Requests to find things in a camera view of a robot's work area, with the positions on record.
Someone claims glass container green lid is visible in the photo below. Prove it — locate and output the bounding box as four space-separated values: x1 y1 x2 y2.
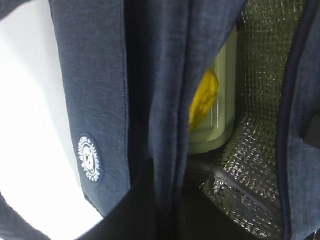
188 28 238 155

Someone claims yellow lemon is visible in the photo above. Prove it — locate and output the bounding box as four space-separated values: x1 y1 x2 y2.
189 68 220 131

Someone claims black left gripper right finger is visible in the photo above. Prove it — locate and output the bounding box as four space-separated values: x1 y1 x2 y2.
179 162 283 240

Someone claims navy blue lunch bag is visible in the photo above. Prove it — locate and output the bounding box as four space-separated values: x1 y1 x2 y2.
0 0 320 240

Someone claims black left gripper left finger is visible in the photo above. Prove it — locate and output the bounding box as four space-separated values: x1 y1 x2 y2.
79 160 159 240

